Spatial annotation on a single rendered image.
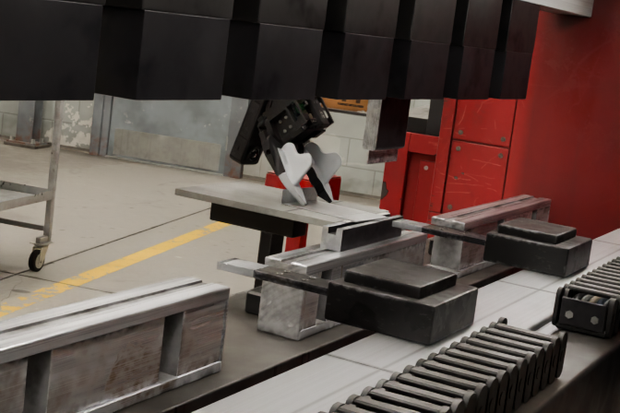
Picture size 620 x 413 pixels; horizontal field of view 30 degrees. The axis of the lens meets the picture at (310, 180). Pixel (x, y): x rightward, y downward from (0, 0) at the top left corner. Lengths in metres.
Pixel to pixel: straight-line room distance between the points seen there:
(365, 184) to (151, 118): 1.79
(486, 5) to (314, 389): 1.02
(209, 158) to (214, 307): 7.81
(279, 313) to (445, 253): 0.57
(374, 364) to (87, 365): 0.27
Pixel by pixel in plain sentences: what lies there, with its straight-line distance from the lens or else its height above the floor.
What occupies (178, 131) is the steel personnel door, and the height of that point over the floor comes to 0.29.
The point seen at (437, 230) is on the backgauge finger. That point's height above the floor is 1.00.
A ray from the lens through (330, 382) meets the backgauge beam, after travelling 0.93.
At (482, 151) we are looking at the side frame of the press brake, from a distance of 2.48.
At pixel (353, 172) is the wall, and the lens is 8.75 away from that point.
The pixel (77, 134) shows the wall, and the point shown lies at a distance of 9.53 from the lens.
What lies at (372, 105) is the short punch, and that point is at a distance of 1.58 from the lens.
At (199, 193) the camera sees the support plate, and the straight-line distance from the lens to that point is 1.67.
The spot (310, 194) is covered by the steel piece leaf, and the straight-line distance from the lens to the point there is 1.71.
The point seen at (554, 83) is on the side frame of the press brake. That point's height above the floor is 1.20.
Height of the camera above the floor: 1.26
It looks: 8 degrees down
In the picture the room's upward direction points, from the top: 7 degrees clockwise
